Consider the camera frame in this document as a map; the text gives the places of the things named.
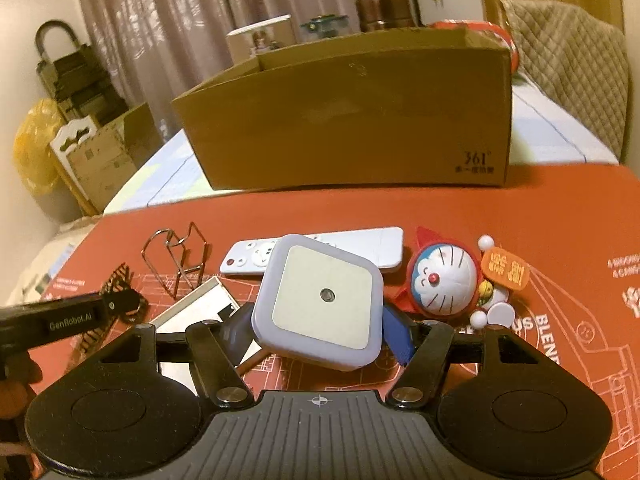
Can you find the white slim remote control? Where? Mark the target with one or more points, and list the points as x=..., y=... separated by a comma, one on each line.
x=382, y=246

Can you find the white square night light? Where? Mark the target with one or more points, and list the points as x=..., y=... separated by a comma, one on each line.
x=319, y=304

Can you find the beige quilted cushion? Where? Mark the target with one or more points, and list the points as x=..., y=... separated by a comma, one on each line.
x=578, y=61

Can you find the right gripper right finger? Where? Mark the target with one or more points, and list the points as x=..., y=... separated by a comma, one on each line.
x=398, y=332

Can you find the folded black step ladder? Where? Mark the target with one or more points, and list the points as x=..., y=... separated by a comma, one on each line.
x=78, y=82

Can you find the brown cardboard box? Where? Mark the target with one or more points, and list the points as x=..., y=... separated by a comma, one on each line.
x=399, y=106

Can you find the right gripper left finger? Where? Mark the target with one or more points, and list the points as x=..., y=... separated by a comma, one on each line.
x=237, y=336

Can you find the glass jar green lid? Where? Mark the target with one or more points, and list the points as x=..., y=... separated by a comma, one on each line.
x=325, y=26

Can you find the white humidifier product box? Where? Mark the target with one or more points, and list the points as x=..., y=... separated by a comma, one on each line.
x=264, y=36

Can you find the brown metal thermos canister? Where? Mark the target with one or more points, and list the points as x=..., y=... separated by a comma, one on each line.
x=384, y=14

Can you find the person's hand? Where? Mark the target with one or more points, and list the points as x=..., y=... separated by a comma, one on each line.
x=18, y=373

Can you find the red printed desk mat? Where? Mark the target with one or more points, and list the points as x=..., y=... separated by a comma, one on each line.
x=576, y=226

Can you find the flat cardboard pieces stack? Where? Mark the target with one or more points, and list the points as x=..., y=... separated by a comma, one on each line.
x=95, y=162

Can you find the Doraemon figurine toy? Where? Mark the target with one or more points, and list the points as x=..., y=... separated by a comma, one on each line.
x=448, y=281

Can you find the mauve shiny curtain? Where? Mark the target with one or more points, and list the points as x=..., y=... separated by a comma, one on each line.
x=155, y=50

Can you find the black striped hair clip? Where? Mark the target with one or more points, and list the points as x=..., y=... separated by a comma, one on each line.
x=123, y=304

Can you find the copper wire napkin holder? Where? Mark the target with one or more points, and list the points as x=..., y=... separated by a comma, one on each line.
x=177, y=259

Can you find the red instant rice bowl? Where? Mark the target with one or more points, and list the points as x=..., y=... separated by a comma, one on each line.
x=488, y=29

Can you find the yellow plastic bag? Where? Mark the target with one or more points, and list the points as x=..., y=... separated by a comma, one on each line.
x=31, y=157

